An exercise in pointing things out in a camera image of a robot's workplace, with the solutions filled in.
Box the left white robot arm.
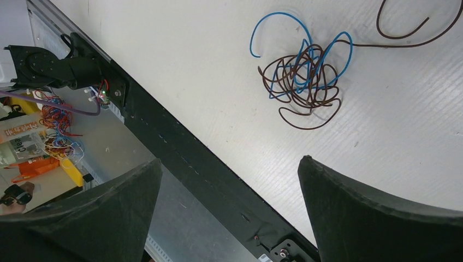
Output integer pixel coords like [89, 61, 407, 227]
[4, 33, 103, 90]

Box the person in background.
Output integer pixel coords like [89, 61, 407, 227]
[1, 182, 35, 216]

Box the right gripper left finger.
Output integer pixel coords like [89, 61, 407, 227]
[1, 159, 163, 261]

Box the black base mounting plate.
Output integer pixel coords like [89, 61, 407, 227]
[65, 32, 320, 261]

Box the blue wire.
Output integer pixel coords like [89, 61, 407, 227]
[248, 11, 354, 100]

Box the brown wire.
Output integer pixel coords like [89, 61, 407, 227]
[257, 0, 463, 131]

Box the background wire bundle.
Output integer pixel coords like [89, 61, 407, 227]
[34, 90, 86, 162]

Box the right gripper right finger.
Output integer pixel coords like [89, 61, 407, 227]
[298, 156, 462, 261]

